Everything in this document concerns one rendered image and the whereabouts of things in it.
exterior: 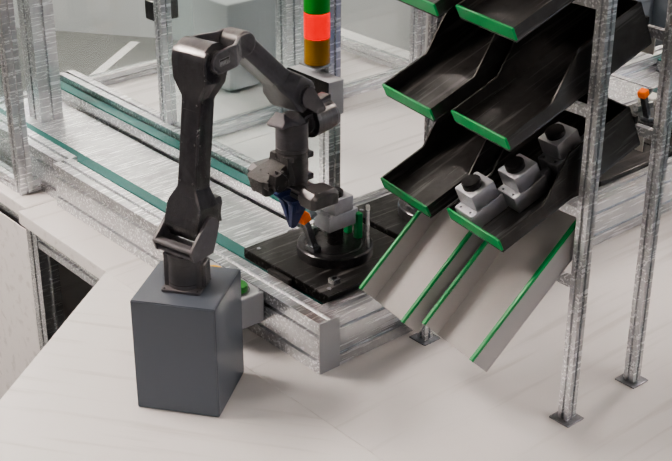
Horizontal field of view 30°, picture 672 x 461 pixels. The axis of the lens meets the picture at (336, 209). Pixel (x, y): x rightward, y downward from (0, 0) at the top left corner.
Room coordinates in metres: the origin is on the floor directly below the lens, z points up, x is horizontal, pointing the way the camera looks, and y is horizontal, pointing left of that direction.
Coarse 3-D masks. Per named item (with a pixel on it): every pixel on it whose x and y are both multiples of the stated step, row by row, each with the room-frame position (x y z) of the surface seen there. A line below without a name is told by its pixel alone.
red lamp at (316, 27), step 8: (304, 16) 2.26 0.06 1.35; (312, 16) 2.25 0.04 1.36; (320, 16) 2.25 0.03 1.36; (328, 16) 2.26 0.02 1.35; (304, 24) 2.26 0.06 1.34; (312, 24) 2.25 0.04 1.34; (320, 24) 2.25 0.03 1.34; (328, 24) 2.26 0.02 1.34; (304, 32) 2.26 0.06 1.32; (312, 32) 2.25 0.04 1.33; (320, 32) 2.25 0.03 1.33; (328, 32) 2.26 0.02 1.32; (312, 40) 2.25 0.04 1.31; (320, 40) 2.25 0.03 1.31
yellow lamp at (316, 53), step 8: (304, 40) 2.26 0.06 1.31; (328, 40) 2.26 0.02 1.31; (304, 48) 2.27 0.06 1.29; (312, 48) 2.25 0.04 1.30; (320, 48) 2.25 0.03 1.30; (328, 48) 2.26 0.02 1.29; (304, 56) 2.27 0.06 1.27; (312, 56) 2.25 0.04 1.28; (320, 56) 2.25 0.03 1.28; (328, 56) 2.26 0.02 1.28; (312, 64) 2.25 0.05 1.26; (320, 64) 2.25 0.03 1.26
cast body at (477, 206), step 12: (468, 180) 1.71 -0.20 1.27; (480, 180) 1.70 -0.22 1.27; (492, 180) 1.71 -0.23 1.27; (468, 192) 1.70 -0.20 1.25; (480, 192) 1.69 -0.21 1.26; (492, 192) 1.70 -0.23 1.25; (468, 204) 1.70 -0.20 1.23; (480, 204) 1.69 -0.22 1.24; (492, 204) 1.70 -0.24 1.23; (504, 204) 1.72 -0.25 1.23; (468, 216) 1.69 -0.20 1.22; (480, 216) 1.69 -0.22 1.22; (492, 216) 1.70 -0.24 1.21
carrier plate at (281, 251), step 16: (352, 224) 2.17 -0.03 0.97; (272, 240) 2.10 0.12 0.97; (288, 240) 2.10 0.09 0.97; (384, 240) 2.10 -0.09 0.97; (256, 256) 2.04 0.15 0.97; (272, 256) 2.03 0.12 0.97; (288, 256) 2.03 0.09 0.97; (288, 272) 1.97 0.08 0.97; (304, 272) 1.97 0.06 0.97; (320, 272) 1.97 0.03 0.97; (336, 272) 1.97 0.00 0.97; (352, 272) 1.97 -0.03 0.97; (368, 272) 1.97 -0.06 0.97; (304, 288) 1.93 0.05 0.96; (320, 288) 1.91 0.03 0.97; (336, 288) 1.91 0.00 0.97; (352, 288) 1.92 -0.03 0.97
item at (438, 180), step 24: (432, 144) 1.90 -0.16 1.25; (456, 144) 1.90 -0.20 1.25; (480, 144) 1.88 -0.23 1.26; (408, 168) 1.88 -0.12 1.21; (432, 168) 1.86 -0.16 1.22; (456, 168) 1.84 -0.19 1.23; (480, 168) 1.79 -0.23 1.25; (408, 192) 1.82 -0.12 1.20; (432, 192) 1.80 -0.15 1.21; (456, 192) 1.77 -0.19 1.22; (432, 216) 1.75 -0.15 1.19
